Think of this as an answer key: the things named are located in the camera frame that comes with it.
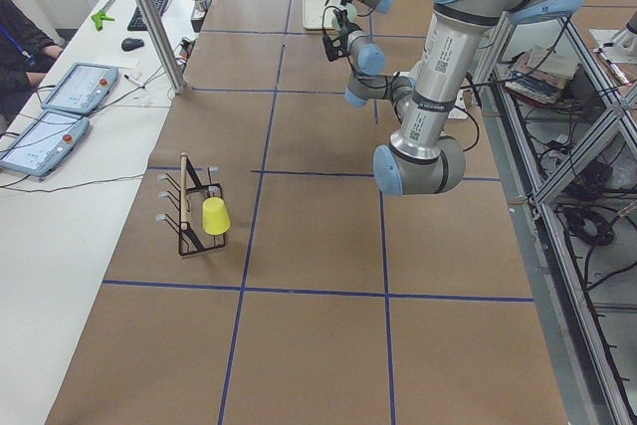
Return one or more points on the pale green cup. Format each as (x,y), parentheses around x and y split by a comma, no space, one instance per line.
(351,12)

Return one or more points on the cream bear tray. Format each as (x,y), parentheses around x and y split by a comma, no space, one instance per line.
(317,14)

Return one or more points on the metal cup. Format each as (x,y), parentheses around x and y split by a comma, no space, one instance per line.
(200,5)

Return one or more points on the yellow cup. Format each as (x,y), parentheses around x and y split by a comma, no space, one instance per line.
(215,216)

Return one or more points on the stack of books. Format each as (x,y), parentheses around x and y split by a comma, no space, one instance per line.
(540,76)

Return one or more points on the black computer mouse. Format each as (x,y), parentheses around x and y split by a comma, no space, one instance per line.
(131,44)

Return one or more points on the black marker pen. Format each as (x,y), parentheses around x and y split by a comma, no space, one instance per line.
(138,84)

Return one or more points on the green plastic clamp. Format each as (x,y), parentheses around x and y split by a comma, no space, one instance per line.
(99,18)

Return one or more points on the upper teach pendant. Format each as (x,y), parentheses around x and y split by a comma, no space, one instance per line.
(82,89)

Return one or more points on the teach pendant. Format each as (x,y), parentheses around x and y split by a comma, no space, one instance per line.
(44,144)
(82,89)

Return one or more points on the person in black jacket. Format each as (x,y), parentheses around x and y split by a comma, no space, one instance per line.
(27,55)

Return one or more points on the lower teach pendant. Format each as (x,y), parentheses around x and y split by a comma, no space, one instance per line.
(44,144)

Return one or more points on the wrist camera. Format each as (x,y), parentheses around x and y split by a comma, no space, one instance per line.
(335,48)

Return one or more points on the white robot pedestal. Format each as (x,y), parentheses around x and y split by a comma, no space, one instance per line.
(459,110)

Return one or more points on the aluminium frame post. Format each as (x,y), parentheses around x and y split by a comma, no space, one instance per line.
(166,33)

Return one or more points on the black wire cup rack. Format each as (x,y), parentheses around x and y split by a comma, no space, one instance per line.
(193,199)

